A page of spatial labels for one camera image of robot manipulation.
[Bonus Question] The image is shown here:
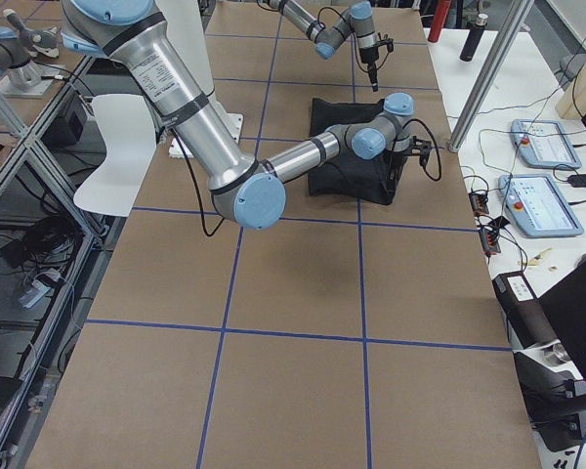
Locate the black orange terminal block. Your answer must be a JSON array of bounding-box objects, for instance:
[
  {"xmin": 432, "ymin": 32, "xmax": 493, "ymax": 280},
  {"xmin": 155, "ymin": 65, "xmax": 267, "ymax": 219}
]
[{"xmin": 468, "ymin": 191, "xmax": 501, "ymax": 258}]

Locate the white plastic chair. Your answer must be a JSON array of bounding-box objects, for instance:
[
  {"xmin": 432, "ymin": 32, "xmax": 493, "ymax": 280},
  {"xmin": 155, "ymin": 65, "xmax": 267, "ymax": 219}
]
[{"xmin": 73, "ymin": 94, "xmax": 156, "ymax": 217}]

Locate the black graphic t-shirt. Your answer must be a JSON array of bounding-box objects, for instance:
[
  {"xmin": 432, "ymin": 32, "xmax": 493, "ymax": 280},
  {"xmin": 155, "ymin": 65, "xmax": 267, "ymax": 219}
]
[{"xmin": 307, "ymin": 98, "xmax": 398, "ymax": 205}]

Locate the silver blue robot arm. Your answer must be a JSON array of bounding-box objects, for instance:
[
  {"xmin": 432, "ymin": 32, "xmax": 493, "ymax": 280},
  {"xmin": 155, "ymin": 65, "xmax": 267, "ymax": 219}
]
[
  {"xmin": 256, "ymin": 0, "xmax": 395, "ymax": 92},
  {"xmin": 61, "ymin": 1, "xmax": 424, "ymax": 230}
]

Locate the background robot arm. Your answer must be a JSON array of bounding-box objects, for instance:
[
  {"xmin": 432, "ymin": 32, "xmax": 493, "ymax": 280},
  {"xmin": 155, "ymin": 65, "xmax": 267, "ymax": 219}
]
[{"xmin": 0, "ymin": 26, "xmax": 31, "ymax": 78}]

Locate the aluminium frame post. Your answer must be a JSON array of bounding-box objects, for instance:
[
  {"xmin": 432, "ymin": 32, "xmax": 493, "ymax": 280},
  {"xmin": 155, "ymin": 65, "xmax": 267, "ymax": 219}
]
[{"xmin": 448, "ymin": 0, "xmax": 534, "ymax": 153}]

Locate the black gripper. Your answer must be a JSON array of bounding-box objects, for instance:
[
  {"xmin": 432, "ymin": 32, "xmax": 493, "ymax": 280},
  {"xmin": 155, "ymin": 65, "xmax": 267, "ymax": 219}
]
[
  {"xmin": 393, "ymin": 136, "xmax": 432, "ymax": 165},
  {"xmin": 358, "ymin": 32, "xmax": 395, "ymax": 92}
]

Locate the red bottle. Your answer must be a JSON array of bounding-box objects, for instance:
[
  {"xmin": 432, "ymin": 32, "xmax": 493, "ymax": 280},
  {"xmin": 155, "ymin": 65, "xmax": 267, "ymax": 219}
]
[{"xmin": 428, "ymin": 0, "xmax": 452, "ymax": 43}]

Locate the white power strip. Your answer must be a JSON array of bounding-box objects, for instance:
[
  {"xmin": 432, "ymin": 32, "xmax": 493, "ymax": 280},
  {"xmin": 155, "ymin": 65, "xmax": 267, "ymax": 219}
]
[{"xmin": 19, "ymin": 269, "xmax": 62, "ymax": 309}]

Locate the black monitor stand device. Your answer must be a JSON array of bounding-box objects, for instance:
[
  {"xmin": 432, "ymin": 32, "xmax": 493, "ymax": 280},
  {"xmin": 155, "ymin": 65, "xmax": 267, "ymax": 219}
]
[{"xmin": 492, "ymin": 255, "xmax": 586, "ymax": 451}]

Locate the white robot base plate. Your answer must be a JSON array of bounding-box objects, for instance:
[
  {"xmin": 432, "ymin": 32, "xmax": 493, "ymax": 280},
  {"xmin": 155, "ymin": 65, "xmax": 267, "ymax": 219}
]
[{"xmin": 157, "ymin": 1, "xmax": 242, "ymax": 162}]

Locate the upper teach pendant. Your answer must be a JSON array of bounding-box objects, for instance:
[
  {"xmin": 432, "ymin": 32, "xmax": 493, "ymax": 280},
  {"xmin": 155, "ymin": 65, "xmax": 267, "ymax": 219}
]
[{"xmin": 510, "ymin": 119, "xmax": 582, "ymax": 170}]

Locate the lower teach pendant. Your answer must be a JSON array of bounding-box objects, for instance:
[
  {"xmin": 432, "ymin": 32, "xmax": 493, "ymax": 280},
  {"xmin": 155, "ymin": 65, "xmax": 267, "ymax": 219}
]
[{"xmin": 498, "ymin": 174, "xmax": 584, "ymax": 238}]

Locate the teach pendant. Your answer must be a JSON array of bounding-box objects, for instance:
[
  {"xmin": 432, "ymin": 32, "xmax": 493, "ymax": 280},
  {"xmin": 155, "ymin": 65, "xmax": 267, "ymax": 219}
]
[
  {"xmin": 510, "ymin": 119, "xmax": 582, "ymax": 170},
  {"xmin": 498, "ymin": 174, "xmax": 584, "ymax": 238}
]

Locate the brown paper table cover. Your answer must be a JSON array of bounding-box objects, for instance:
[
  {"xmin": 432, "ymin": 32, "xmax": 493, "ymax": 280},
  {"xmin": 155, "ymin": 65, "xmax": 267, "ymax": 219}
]
[{"xmin": 26, "ymin": 3, "xmax": 543, "ymax": 469}]

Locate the black water bottle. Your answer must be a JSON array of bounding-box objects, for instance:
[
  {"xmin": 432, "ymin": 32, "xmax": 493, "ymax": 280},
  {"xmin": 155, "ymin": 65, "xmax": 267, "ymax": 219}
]
[{"xmin": 459, "ymin": 13, "xmax": 488, "ymax": 62}]

